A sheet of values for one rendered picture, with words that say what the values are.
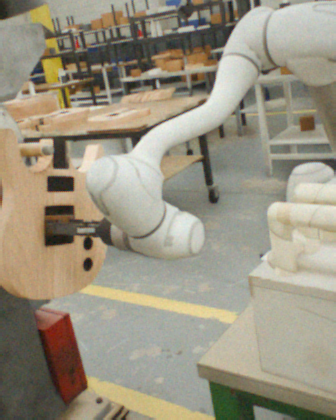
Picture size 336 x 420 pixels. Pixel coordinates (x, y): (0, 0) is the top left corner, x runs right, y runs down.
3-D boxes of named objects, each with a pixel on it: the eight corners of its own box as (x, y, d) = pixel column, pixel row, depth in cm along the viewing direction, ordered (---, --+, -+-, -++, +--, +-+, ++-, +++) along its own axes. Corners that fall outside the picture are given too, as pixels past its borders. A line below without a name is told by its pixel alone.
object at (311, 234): (295, 252, 83) (289, 196, 80) (304, 244, 86) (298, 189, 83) (315, 255, 81) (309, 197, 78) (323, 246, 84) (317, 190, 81)
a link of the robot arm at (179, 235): (161, 222, 123) (130, 192, 114) (218, 227, 114) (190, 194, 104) (144, 264, 118) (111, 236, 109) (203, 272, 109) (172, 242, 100)
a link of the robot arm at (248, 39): (209, 51, 130) (256, 44, 121) (235, -2, 136) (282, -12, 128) (233, 86, 138) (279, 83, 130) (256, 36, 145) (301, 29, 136)
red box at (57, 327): (19, 389, 195) (-8, 302, 184) (44, 369, 204) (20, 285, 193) (66, 408, 180) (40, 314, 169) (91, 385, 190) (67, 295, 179)
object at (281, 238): (271, 275, 77) (263, 216, 75) (280, 266, 80) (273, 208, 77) (291, 279, 75) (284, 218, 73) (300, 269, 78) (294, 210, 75)
